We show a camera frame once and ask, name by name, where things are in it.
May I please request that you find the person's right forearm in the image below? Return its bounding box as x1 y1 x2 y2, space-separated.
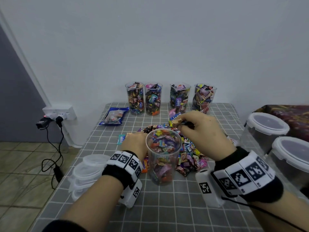
251 191 309 232

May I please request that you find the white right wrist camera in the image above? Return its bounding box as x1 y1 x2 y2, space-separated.
195 168 225 207

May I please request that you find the tall transparent plastic jar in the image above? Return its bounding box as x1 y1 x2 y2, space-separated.
144 83 163 116

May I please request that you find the person's left hand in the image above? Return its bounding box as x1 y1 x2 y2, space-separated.
121 132 148 160

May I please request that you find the blue snack packet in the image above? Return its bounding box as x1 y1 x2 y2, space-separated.
99 107 130 126

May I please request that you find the pile of colourful candies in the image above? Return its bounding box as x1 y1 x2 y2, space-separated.
117 111 237 177

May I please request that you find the black marker-tagged left wristband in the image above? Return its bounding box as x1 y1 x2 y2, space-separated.
102 150 144 190

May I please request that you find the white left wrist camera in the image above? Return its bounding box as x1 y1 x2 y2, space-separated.
119 179 143 208

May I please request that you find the small transparent plastic jar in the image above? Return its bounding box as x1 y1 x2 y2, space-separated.
192 84 217 114
126 82 145 115
169 84 191 114

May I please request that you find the black power plug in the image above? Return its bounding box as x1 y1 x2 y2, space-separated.
36 117 65 130

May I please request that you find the person's left forearm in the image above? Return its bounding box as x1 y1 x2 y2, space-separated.
63 175 124 232

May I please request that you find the black power cable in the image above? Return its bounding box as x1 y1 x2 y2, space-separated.
41 124 66 189

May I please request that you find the dark patterned cloth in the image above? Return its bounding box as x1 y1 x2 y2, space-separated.
256 105 309 142

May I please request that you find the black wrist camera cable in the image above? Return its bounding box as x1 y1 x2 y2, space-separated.
222 196 309 232

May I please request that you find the black marker-tagged right wristband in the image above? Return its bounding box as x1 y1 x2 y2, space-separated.
211 146 284 203

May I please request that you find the grey door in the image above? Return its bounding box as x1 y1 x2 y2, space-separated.
0 24 51 143

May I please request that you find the black marker-tagged wristband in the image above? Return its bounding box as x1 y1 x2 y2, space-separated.
102 150 144 190
211 146 284 203

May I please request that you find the person's right hand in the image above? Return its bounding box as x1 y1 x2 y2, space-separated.
174 111 237 161

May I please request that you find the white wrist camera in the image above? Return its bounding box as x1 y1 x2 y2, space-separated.
195 168 225 207
119 179 143 208

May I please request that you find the white wall socket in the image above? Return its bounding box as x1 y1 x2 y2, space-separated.
42 106 77 120

